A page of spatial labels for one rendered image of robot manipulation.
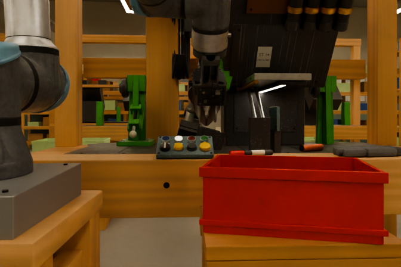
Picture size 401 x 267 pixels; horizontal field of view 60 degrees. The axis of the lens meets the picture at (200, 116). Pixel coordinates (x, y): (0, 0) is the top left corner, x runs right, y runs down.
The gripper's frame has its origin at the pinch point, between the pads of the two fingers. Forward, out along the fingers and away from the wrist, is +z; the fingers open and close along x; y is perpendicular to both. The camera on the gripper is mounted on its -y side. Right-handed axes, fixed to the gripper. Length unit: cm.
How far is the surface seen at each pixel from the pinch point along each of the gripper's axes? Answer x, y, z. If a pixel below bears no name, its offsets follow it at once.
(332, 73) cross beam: 63, -71, 25
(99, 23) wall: -277, -1001, 346
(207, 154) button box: 0.7, 2.4, 9.6
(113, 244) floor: -62, -98, 191
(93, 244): -23.8, 26.6, 12.5
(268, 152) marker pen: 18.3, -3.8, 14.3
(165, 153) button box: -10.3, 2.0, 9.4
